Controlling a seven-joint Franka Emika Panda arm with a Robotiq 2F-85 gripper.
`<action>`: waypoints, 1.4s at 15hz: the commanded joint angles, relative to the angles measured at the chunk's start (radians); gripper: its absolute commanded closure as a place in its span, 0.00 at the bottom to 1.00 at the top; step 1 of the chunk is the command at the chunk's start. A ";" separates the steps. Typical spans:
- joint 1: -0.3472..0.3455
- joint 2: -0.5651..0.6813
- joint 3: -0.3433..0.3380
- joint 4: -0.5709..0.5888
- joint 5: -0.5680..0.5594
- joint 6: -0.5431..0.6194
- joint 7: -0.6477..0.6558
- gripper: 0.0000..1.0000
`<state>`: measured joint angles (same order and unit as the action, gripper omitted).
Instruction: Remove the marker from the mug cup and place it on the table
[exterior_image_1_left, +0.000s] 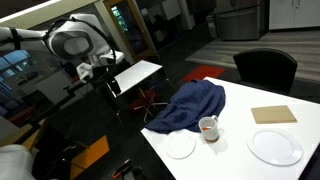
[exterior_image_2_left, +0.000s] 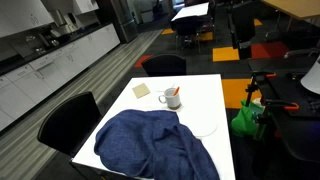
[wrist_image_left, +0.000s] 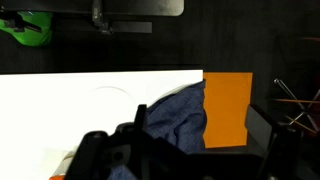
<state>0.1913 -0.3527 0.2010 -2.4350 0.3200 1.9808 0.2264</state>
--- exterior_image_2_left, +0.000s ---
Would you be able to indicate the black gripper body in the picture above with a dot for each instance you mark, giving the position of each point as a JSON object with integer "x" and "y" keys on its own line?
{"x": 242, "y": 23}

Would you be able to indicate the white mug with brown base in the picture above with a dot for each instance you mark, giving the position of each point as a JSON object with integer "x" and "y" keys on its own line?
{"x": 172, "y": 99}

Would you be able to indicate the wooden table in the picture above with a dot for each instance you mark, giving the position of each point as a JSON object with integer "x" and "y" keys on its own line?
{"x": 293, "y": 6}

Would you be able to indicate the grey metal chair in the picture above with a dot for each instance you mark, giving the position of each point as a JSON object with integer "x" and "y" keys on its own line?
{"x": 300, "y": 52}

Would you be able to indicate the tan square pad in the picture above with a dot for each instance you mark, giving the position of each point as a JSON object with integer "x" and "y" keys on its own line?
{"x": 141, "y": 90}

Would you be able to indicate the stainless steel fridge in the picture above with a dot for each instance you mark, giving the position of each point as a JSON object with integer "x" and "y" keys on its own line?
{"x": 121, "y": 18}

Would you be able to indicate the white background table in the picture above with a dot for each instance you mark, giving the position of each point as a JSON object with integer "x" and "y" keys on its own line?
{"x": 191, "y": 10}

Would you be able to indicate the tall white cabinet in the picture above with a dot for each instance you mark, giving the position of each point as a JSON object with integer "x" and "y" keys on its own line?
{"x": 143, "y": 10}

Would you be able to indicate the green bag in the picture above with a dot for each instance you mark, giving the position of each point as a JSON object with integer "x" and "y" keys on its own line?
{"x": 243, "y": 121}

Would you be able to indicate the white wall cabinets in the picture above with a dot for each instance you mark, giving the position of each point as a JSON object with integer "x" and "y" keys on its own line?
{"x": 20, "y": 15}

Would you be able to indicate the orange marker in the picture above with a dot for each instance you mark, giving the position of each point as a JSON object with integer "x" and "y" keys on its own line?
{"x": 176, "y": 90}

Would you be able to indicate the small white wall cabinet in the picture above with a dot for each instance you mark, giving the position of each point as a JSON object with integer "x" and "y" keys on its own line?
{"x": 85, "y": 6}

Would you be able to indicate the white kitchen base cabinets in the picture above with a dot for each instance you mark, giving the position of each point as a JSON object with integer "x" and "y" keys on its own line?
{"x": 66, "y": 63}

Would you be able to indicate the black robot table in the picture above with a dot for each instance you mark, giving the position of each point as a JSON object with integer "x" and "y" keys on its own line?
{"x": 293, "y": 126}

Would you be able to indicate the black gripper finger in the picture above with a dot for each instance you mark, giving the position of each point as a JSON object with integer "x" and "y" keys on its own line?
{"x": 242, "y": 50}
{"x": 248, "y": 50}

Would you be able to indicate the blue knitted cloth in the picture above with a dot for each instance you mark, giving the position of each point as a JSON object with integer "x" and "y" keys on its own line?
{"x": 150, "y": 143}

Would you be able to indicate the dark kitchen countertop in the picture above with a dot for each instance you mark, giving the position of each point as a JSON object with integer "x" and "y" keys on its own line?
{"x": 20, "y": 61}

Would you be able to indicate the black chair with metal legs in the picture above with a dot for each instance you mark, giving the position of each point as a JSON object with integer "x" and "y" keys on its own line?
{"x": 186, "y": 28}

